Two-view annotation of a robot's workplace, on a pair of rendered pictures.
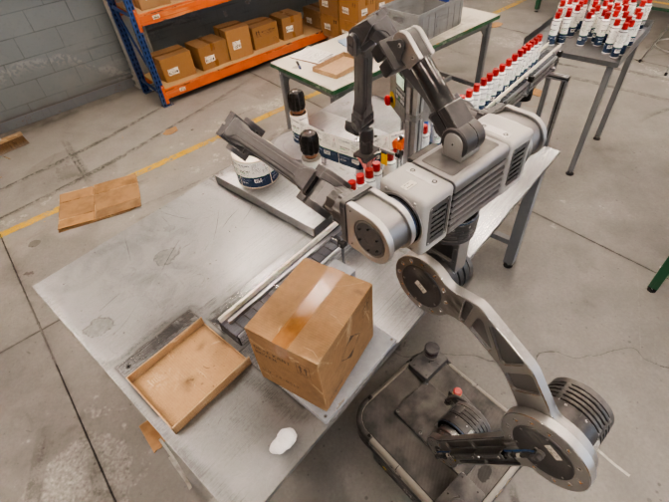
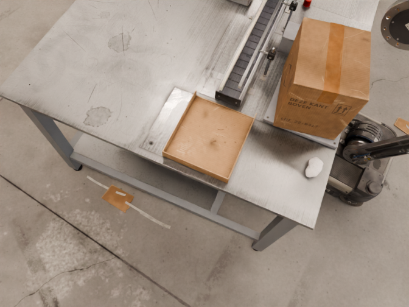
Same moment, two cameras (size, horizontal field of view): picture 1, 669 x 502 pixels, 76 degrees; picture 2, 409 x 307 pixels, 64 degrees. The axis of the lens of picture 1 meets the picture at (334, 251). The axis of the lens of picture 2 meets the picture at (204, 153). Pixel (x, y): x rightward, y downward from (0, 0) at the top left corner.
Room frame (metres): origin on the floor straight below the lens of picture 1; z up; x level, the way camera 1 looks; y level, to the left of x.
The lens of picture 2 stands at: (0.21, 0.80, 1.95)
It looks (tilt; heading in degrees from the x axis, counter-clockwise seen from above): 65 degrees down; 332
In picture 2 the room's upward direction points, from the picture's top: 7 degrees clockwise
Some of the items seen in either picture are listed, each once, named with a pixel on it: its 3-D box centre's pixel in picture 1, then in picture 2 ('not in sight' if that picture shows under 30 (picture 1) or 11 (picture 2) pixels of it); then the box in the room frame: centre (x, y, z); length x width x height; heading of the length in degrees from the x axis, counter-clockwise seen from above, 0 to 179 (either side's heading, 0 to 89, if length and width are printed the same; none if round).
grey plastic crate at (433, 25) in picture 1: (421, 15); not in sight; (3.72, -0.89, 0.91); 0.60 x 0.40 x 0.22; 130
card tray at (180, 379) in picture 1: (189, 370); (210, 134); (0.74, 0.51, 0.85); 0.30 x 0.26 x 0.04; 135
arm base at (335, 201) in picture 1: (347, 207); not in sight; (0.75, -0.04, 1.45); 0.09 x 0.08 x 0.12; 127
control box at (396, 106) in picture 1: (410, 88); not in sight; (1.46, -0.33, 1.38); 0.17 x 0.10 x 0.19; 10
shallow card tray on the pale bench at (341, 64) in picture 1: (339, 65); not in sight; (3.14, -0.18, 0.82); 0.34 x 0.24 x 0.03; 132
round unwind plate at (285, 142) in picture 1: (302, 143); not in sight; (1.99, 0.11, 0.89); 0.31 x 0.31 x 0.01
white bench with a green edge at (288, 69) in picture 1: (390, 85); not in sight; (3.63, -0.64, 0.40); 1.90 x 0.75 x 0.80; 127
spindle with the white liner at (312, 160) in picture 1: (312, 162); not in sight; (1.59, 0.06, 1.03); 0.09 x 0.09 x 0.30
